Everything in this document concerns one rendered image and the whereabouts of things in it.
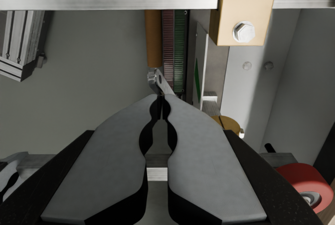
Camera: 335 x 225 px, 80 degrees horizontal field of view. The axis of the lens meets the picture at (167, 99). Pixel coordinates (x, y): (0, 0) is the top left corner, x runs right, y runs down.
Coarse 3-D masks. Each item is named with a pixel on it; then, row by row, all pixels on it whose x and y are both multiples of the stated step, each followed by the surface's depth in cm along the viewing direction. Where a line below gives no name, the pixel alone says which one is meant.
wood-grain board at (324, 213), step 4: (332, 184) 30; (332, 188) 30; (332, 200) 30; (332, 204) 30; (328, 208) 31; (332, 208) 30; (320, 212) 32; (324, 212) 32; (328, 212) 31; (332, 212) 30; (320, 216) 32; (324, 216) 32; (328, 216) 31; (332, 216) 30; (324, 220) 32; (328, 220) 31; (332, 220) 30; (324, 224) 32; (328, 224) 31; (332, 224) 31
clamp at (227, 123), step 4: (212, 116) 30; (216, 116) 30; (220, 116) 30; (224, 116) 30; (216, 120) 29; (220, 120) 30; (224, 120) 29; (228, 120) 29; (232, 120) 29; (220, 124) 28; (224, 124) 28; (228, 124) 28; (232, 124) 28; (236, 124) 28; (224, 128) 28; (228, 128) 28; (232, 128) 28; (236, 128) 28; (240, 128) 28; (236, 132) 27; (240, 132) 28; (240, 136) 29
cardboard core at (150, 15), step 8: (152, 16) 93; (160, 16) 95; (152, 24) 94; (160, 24) 96; (152, 32) 96; (160, 32) 98; (152, 40) 98; (160, 40) 100; (152, 48) 100; (160, 48) 102; (152, 56) 102; (160, 56) 104; (152, 64) 104; (160, 64) 106
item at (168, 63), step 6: (168, 12) 34; (168, 18) 35; (168, 24) 35; (168, 30) 36; (168, 36) 36; (168, 42) 37; (168, 48) 37; (168, 54) 38; (168, 60) 39; (168, 66) 39; (168, 72) 40; (168, 78) 40; (168, 84) 41
